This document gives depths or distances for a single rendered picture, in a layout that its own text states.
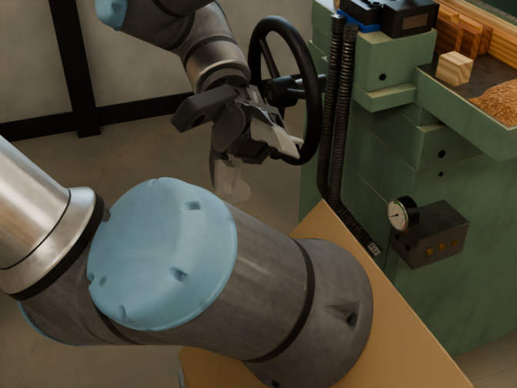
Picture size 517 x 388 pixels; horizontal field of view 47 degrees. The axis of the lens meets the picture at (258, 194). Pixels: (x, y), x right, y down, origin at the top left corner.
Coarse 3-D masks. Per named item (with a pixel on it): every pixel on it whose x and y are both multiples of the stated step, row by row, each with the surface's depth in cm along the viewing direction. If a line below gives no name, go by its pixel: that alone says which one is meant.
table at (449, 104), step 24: (312, 0) 131; (312, 24) 133; (432, 72) 102; (480, 72) 102; (504, 72) 102; (360, 96) 105; (384, 96) 102; (408, 96) 105; (432, 96) 101; (456, 96) 96; (456, 120) 97; (480, 120) 92; (480, 144) 94; (504, 144) 89
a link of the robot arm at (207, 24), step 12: (204, 12) 88; (216, 12) 91; (204, 24) 88; (216, 24) 89; (192, 36) 88; (204, 36) 87; (216, 36) 87; (228, 36) 89; (180, 48) 89; (192, 48) 87
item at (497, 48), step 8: (440, 0) 118; (456, 8) 115; (472, 16) 112; (488, 24) 109; (496, 32) 106; (504, 32) 106; (496, 40) 106; (504, 40) 104; (512, 40) 103; (496, 48) 106; (504, 48) 104; (512, 48) 103; (496, 56) 107; (504, 56) 105; (512, 56) 103; (512, 64) 104
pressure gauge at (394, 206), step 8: (392, 200) 109; (400, 200) 108; (408, 200) 108; (392, 208) 111; (400, 208) 108; (408, 208) 107; (416, 208) 108; (392, 216) 111; (400, 216) 109; (408, 216) 107; (416, 216) 108; (392, 224) 112; (400, 224) 110; (408, 224) 108; (416, 224) 109; (408, 232) 113
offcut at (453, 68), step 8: (440, 56) 99; (448, 56) 98; (456, 56) 98; (464, 56) 98; (440, 64) 99; (448, 64) 98; (456, 64) 96; (464, 64) 96; (472, 64) 98; (440, 72) 100; (448, 72) 98; (456, 72) 97; (464, 72) 98; (448, 80) 99; (456, 80) 98; (464, 80) 99
